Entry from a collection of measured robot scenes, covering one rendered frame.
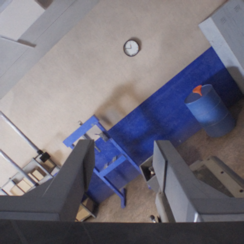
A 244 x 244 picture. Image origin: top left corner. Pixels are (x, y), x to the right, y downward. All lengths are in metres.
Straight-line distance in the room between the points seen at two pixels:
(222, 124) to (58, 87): 3.35
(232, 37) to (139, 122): 2.35
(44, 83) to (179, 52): 2.90
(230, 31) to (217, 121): 1.60
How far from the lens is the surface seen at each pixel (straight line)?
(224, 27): 3.79
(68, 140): 3.61
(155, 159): 0.16
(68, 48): 3.94
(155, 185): 2.97
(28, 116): 4.37
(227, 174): 1.08
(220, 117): 3.59
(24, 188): 4.75
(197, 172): 1.17
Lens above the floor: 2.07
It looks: 12 degrees down
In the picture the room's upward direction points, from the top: 41 degrees counter-clockwise
